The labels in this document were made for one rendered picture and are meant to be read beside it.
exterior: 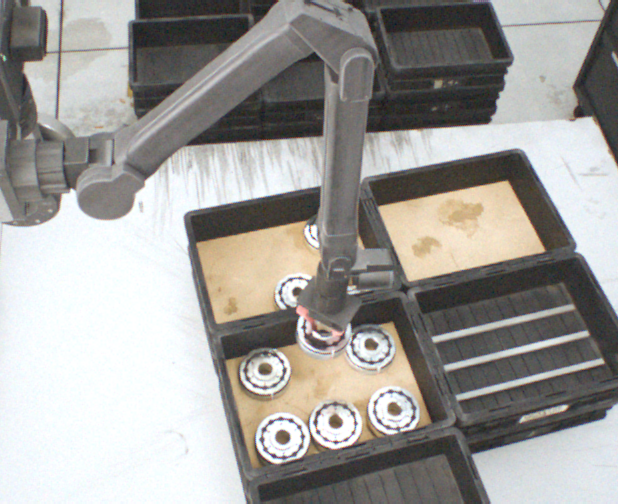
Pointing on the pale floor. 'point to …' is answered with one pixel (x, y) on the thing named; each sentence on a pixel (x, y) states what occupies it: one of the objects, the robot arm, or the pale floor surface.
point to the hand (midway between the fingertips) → (324, 325)
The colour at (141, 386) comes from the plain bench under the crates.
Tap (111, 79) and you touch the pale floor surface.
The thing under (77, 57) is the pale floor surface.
